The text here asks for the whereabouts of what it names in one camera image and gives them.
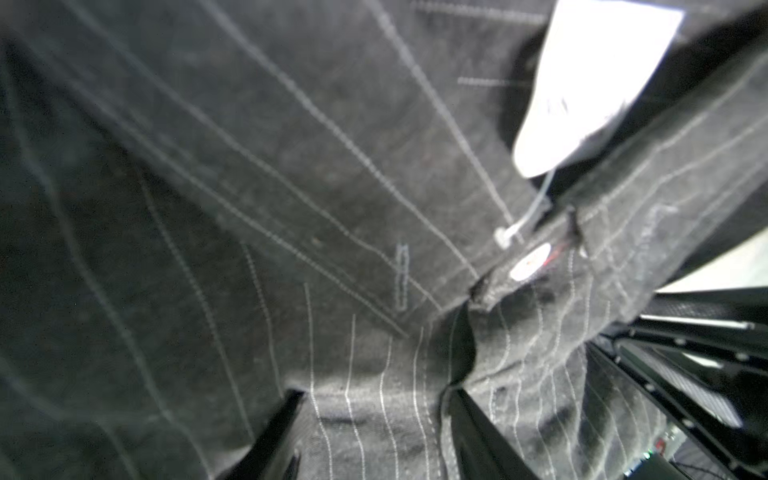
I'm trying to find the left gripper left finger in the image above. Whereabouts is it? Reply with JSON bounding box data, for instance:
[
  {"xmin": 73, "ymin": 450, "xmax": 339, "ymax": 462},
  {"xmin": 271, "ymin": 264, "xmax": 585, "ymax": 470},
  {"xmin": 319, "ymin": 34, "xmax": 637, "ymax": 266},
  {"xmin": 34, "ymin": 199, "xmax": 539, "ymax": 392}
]
[{"xmin": 223, "ymin": 390, "xmax": 305, "ymax": 480}]

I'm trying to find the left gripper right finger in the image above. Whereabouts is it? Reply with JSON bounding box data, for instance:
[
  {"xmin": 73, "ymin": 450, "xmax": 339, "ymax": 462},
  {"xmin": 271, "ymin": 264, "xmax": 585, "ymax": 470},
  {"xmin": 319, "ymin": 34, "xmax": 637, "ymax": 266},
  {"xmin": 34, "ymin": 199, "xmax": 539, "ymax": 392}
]
[{"xmin": 448, "ymin": 389, "xmax": 539, "ymax": 480}]

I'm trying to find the white paper garment tag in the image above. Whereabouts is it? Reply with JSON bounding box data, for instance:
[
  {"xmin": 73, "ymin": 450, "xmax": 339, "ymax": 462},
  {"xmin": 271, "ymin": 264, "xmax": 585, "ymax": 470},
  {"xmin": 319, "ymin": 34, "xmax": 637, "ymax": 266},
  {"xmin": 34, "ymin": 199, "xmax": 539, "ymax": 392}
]
[{"xmin": 511, "ymin": 1, "xmax": 685, "ymax": 178}]

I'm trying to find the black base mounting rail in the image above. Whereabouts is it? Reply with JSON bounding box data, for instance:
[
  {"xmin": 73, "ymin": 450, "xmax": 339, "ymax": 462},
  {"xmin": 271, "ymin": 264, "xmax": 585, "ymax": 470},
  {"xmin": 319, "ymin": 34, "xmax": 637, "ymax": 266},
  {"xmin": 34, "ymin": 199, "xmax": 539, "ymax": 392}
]
[{"xmin": 589, "ymin": 287, "xmax": 767, "ymax": 479}]

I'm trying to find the dark grey pinstriped shirt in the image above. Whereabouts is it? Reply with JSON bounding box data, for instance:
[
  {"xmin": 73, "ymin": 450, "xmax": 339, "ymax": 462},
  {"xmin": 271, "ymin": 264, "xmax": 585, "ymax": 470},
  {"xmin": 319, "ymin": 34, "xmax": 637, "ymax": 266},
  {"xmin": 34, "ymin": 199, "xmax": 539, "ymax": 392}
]
[{"xmin": 1, "ymin": 1, "xmax": 767, "ymax": 479}]

